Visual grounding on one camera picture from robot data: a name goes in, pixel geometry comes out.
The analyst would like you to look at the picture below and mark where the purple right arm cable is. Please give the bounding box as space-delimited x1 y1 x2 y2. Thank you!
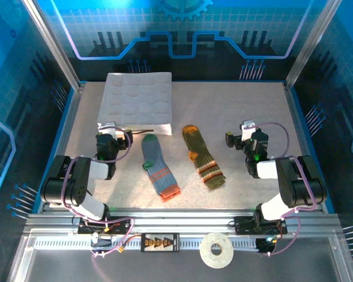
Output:
251 122 320 257

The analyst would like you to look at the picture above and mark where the brown strap handle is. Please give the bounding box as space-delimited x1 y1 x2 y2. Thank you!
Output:
126 126 155 135

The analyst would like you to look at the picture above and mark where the white slotted cable duct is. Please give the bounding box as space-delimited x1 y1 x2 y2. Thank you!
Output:
34 237 261 249

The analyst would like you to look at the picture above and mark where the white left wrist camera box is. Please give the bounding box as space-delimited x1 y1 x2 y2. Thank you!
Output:
98 122 119 137

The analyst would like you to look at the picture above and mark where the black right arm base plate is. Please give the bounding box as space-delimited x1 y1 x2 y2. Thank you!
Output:
234 216 288 236

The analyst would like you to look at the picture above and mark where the grey sock with orange stripes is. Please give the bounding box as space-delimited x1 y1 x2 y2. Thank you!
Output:
141 133 182 203

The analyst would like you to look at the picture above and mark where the white tape roll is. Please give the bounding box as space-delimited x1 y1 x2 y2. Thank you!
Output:
199 231 234 269

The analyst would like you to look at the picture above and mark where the grey shelf panel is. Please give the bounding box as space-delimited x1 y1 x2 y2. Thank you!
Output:
7 229 353 282

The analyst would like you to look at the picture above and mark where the red wire with yellow connector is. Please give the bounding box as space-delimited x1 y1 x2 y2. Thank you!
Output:
104 224 144 254

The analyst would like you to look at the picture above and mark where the aluminium frame rail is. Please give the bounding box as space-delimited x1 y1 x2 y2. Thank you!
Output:
22 207 342 236

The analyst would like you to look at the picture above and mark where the aluminium corner post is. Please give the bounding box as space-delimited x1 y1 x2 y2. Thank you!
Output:
22 0 86 90
284 0 344 90

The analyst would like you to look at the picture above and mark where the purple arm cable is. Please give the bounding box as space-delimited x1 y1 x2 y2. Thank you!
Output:
60 125 135 259
251 122 320 257

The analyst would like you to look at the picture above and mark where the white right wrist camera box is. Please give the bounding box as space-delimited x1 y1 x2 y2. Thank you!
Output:
239 119 257 141

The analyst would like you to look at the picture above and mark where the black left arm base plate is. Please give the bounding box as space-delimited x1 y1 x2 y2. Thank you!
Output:
78 216 132 236

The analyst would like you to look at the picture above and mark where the olive sock with orange toe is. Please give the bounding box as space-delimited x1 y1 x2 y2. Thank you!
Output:
181 125 227 190

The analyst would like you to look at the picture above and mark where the black connector board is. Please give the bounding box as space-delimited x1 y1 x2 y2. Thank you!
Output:
140 233 181 253

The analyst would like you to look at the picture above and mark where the small black controller board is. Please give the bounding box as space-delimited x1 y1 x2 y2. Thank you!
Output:
255 237 276 255

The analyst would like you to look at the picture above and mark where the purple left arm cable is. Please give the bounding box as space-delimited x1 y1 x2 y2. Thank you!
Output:
60 125 135 259

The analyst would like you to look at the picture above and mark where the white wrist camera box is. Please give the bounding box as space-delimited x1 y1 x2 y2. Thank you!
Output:
98 122 119 137
239 119 257 141

